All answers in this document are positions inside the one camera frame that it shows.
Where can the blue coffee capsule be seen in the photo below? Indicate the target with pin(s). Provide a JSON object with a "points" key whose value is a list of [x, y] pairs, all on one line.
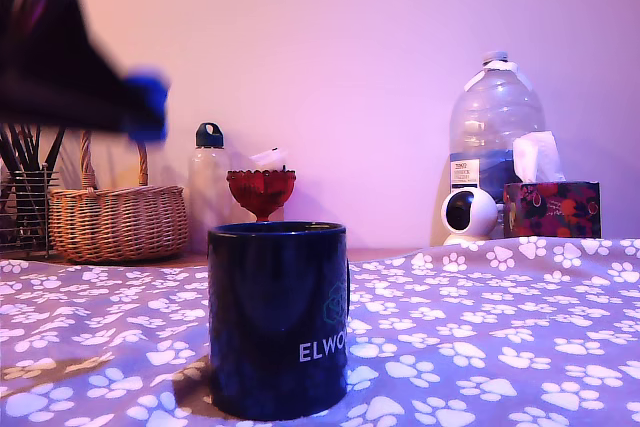
{"points": [[150, 82]]}

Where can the clear bottle with dark cap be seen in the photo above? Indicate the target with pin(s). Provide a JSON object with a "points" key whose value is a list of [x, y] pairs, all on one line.
{"points": [[207, 187]]}

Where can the white plastic wrapper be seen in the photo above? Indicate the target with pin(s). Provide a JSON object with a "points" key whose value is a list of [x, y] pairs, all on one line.
{"points": [[267, 158]]}

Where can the red glass goblet dish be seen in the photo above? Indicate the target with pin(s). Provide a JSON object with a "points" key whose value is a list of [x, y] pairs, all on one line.
{"points": [[260, 189]]}

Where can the dark blue printed mug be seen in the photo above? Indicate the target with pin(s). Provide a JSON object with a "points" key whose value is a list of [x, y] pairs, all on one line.
{"points": [[270, 322]]}

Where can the large clear water bottle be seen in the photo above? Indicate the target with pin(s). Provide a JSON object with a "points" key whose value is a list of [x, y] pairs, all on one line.
{"points": [[495, 107]]}

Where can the white tissue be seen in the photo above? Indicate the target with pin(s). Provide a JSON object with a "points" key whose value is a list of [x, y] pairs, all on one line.
{"points": [[537, 157]]}

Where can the blue paw-print cloth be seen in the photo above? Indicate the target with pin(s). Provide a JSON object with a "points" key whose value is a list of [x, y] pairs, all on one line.
{"points": [[500, 322]]}

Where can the floral tissue box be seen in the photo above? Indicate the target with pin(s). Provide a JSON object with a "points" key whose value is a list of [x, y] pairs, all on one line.
{"points": [[550, 209]]}

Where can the small white round camera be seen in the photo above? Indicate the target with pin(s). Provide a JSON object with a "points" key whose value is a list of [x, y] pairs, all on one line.
{"points": [[482, 207]]}

